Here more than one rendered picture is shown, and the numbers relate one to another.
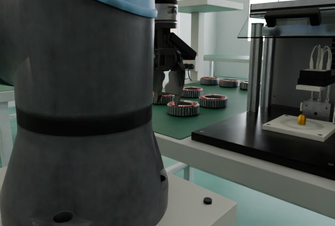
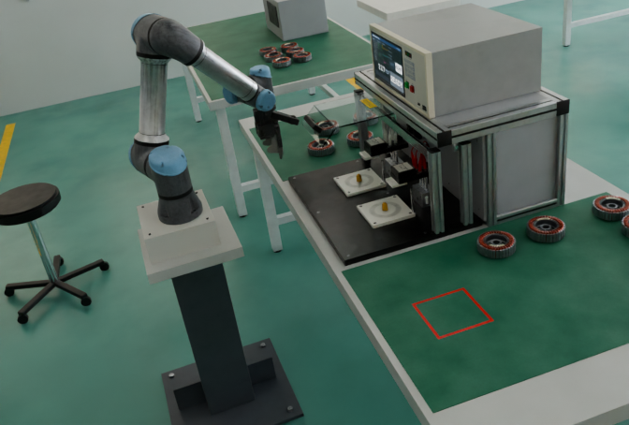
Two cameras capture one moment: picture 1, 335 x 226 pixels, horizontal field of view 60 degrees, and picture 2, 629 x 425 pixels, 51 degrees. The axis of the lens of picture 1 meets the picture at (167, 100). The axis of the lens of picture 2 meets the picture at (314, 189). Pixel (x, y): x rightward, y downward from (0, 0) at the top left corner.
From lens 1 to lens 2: 204 cm
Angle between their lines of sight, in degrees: 35
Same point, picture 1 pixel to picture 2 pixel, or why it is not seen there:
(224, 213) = (207, 222)
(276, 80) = not seen: hidden behind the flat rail
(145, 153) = (183, 204)
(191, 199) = (204, 217)
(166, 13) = not seen: hidden behind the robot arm
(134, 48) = (174, 182)
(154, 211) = (187, 218)
